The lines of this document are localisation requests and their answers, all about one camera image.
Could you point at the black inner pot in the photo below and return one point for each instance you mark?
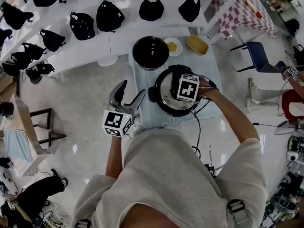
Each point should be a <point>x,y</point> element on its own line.
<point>150,52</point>

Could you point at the yellow food pieces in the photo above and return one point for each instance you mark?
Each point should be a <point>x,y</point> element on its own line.
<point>172,46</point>

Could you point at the blue chair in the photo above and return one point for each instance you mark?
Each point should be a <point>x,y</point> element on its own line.
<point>259,56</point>

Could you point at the person's right forearm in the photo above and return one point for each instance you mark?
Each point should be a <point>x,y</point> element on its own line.
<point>230,114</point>

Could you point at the black frame stool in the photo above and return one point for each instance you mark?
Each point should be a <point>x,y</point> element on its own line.
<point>48,127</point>

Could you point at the red round fruit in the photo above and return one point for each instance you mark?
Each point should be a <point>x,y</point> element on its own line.
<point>258,14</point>

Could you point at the silver pressure cooker lid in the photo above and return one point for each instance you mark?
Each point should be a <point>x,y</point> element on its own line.
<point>166,90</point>

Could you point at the black pressure cooker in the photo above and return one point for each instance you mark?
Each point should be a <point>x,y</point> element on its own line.
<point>152,94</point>

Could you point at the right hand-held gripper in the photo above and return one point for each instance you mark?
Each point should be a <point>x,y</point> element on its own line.
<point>187,89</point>

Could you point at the white display shelf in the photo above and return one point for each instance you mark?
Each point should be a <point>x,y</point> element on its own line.
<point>78,53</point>

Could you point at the person's left forearm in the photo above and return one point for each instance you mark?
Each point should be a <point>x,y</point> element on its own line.
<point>114,155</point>

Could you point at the white metal rack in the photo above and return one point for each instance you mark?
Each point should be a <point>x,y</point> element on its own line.
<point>225,6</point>

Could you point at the black round object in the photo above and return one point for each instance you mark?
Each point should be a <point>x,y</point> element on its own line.
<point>6,108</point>

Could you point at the person's right hand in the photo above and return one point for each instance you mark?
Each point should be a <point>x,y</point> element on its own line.
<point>208,91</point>

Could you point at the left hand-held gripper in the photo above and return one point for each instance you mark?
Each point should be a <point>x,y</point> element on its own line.
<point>114,123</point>

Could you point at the light wooden table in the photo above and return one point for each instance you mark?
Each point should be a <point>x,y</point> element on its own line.
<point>23,122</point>

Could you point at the pink checkered cloth table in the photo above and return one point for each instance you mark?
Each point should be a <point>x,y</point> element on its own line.
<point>247,15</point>

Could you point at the light blue table cloth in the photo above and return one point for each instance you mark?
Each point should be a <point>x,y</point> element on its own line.
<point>142,79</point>

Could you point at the white plate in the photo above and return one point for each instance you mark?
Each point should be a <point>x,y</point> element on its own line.
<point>178,49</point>

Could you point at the person's beige shirt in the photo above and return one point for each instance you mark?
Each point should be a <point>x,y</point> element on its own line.
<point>166,174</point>

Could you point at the yellow plastic container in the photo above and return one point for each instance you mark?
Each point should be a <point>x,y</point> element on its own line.
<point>197,44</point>

